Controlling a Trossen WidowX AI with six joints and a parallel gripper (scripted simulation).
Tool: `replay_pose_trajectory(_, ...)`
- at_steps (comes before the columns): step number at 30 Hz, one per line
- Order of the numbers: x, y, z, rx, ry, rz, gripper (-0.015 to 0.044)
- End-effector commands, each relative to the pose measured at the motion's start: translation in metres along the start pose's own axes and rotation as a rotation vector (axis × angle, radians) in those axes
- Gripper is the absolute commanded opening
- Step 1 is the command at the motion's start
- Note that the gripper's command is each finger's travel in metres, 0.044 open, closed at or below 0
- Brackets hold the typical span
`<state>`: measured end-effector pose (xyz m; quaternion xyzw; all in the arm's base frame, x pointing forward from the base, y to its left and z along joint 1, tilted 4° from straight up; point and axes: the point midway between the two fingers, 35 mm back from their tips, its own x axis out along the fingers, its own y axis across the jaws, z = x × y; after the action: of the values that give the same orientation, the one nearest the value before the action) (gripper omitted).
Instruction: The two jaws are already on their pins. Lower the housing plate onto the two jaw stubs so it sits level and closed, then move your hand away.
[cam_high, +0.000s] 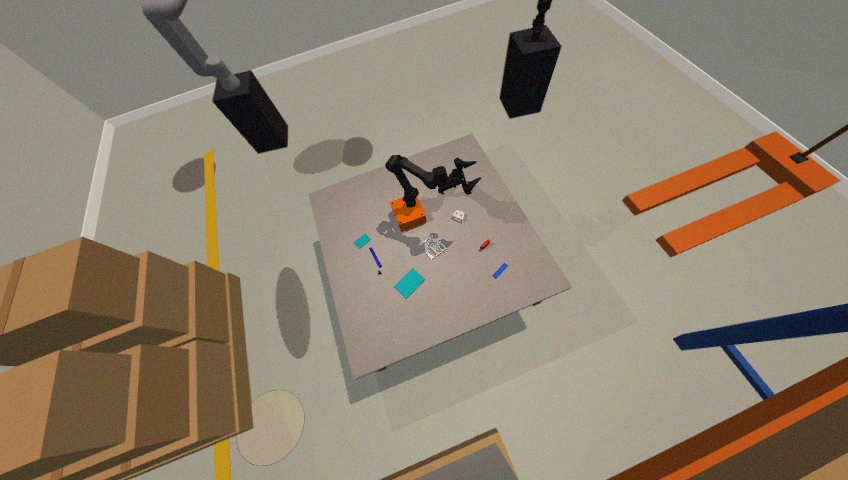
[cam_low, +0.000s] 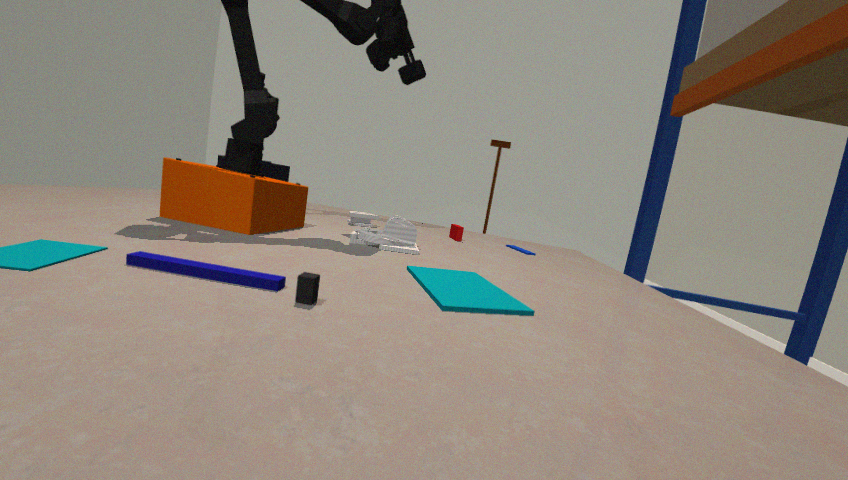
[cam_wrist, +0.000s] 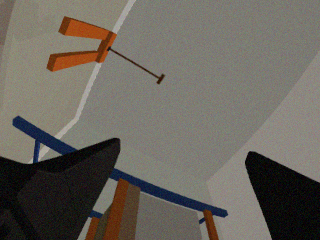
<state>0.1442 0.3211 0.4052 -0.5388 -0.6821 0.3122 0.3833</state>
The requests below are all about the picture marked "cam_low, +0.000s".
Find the dark blue long bar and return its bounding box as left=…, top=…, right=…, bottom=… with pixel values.
left=126, top=251, right=286, bottom=291

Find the blue flat bar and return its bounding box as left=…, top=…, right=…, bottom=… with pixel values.
left=506, top=245, right=535, bottom=255

